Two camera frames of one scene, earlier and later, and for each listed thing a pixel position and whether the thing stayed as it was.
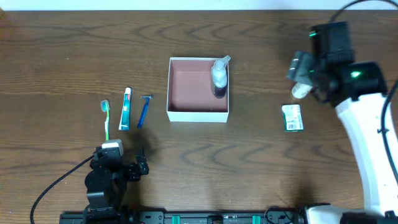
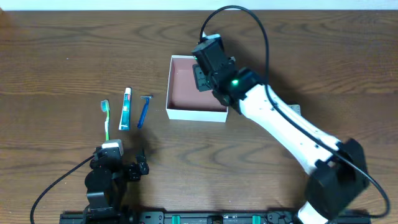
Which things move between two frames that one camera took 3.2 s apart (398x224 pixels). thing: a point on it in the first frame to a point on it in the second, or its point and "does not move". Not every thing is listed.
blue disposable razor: x=147 y=97 does not move
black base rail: x=185 y=217 does not move
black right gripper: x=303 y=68 to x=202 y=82
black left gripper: x=132 y=170 does not move
